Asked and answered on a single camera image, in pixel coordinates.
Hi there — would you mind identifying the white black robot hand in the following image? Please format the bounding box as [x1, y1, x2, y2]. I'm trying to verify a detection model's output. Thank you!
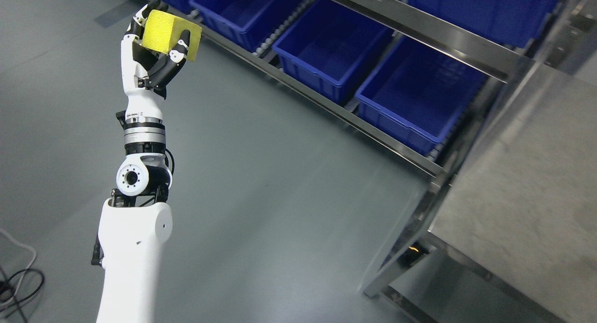
[121, 0, 191, 99]

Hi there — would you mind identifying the yellow foam block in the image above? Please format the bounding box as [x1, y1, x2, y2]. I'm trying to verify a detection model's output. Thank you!
[141, 10, 202, 62]

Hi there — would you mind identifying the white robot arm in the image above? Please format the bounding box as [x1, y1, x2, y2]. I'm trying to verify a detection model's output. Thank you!
[91, 0, 192, 323]

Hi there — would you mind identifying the metal shelf rack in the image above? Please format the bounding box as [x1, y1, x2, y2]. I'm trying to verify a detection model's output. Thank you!
[140, 0, 596, 191]

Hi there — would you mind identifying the stainless steel table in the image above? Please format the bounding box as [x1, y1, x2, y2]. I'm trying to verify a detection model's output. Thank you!
[361, 62, 597, 323]

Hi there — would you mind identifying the white floor cable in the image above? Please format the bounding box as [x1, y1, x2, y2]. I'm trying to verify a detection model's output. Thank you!
[0, 227, 38, 309]

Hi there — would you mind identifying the black floor cable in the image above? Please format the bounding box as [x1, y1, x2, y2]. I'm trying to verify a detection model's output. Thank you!
[0, 266, 46, 323]

